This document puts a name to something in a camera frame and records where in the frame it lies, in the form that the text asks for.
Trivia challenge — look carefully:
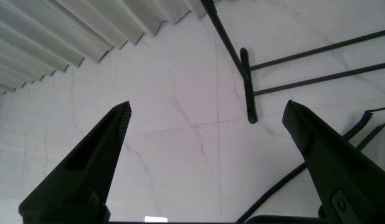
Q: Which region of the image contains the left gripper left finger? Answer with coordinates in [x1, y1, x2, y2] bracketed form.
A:
[17, 101, 133, 223]

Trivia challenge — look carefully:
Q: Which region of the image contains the black clothes rack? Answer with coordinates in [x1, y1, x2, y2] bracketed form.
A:
[200, 0, 385, 124]

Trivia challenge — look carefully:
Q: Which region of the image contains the black cable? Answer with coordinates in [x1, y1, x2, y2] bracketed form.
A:
[235, 106, 385, 223]

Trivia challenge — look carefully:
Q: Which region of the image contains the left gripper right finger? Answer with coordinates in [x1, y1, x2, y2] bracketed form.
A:
[281, 99, 385, 223]

